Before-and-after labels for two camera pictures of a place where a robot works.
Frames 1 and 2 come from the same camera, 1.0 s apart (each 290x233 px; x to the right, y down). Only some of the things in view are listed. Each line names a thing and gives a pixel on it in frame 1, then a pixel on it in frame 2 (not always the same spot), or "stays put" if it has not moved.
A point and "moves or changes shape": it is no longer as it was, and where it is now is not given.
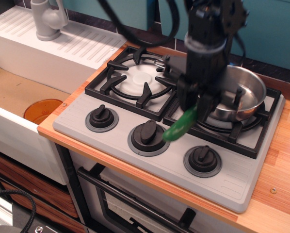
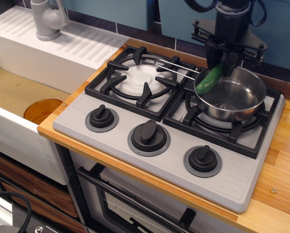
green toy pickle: x=182 y=125 moves or changes shape
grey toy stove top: x=126 y=109 stays put
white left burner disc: x=136 y=75 stays put
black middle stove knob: x=146 y=139 stays put
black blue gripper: x=203 y=68 → x=232 y=30
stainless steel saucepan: x=245 y=89 stays put
